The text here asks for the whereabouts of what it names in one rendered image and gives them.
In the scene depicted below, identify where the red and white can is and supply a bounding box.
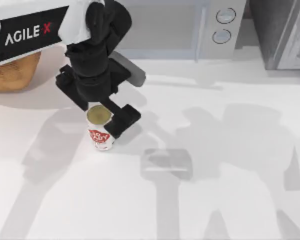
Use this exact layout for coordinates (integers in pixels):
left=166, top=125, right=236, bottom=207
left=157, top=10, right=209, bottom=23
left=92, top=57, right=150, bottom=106
left=86, top=101, right=116, bottom=152

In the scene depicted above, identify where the woven wooden basket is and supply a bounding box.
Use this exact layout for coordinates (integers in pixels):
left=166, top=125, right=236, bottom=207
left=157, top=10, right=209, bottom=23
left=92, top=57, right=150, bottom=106
left=0, top=51, right=42, bottom=94

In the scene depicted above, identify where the microwave oven glass door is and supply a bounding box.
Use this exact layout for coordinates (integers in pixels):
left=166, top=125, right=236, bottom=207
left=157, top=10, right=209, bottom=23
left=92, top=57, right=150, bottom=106
left=116, top=0, right=207, bottom=63

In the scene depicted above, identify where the pale microwave oven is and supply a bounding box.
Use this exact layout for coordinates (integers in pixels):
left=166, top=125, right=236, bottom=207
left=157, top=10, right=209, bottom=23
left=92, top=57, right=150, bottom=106
left=116, top=0, right=248, bottom=64

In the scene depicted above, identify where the round grey microwave knob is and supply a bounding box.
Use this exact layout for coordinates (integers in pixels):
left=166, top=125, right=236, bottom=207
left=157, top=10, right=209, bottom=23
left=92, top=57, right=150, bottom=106
left=215, top=7, right=237, bottom=24
left=212, top=28, right=233, bottom=45

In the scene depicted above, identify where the grey cabinet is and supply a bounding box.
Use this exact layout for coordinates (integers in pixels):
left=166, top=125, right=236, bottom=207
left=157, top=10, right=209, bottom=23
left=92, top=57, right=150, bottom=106
left=248, top=0, right=300, bottom=73

